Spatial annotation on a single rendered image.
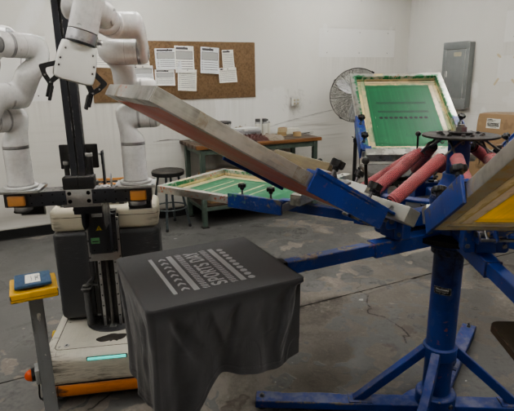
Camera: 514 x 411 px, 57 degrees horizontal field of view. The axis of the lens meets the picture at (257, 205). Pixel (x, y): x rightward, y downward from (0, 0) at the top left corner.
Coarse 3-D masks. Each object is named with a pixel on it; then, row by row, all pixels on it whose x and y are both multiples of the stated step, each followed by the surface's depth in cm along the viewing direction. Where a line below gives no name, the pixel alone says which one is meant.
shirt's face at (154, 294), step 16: (224, 240) 180; (240, 240) 180; (128, 256) 165; (144, 256) 164; (160, 256) 164; (240, 256) 163; (256, 256) 163; (272, 256) 163; (128, 272) 151; (144, 272) 151; (256, 272) 149; (272, 272) 149; (288, 272) 149; (144, 288) 139; (160, 288) 139; (208, 288) 139; (224, 288) 139; (240, 288) 138; (144, 304) 129; (160, 304) 129; (176, 304) 129
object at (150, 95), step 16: (112, 96) 149; (128, 96) 125; (144, 96) 110; (160, 96) 106; (176, 112) 109; (192, 112) 111; (208, 128) 113; (224, 128) 115; (240, 144) 118; (256, 144) 120; (256, 160) 124; (272, 160) 123; (288, 160) 125; (288, 176) 127; (304, 176) 129; (336, 208) 162
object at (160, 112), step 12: (144, 108) 134; (156, 108) 116; (168, 120) 134; (180, 120) 115; (192, 132) 137; (204, 132) 117; (216, 144) 138; (240, 156) 138; (264, 168) 139; (288, 180) 142
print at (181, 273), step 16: (176, 256) 164; (192, 256) 164; (208, 256) 164; (224, 256) 163; (160, 272) 150; (176, 272) 150; (192, 272) 150; (208, 272) 150; (224, 272) 150; (240, 272) 149; (176, 288) 139; (192, 288) 139
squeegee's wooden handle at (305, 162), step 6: (276, 150) 175; (282, 156) 170; (288, 156) 167; (294, 156) 164; (300, 156) 161; (294, 162) 162; (300, 162) 159; (306, 162) 156; (312, 162) 153; (318, 162) 151; (324, 162) 148; (306, 168) 155; (312, 168) 152; (324, 168) 147; (330, 168) 146
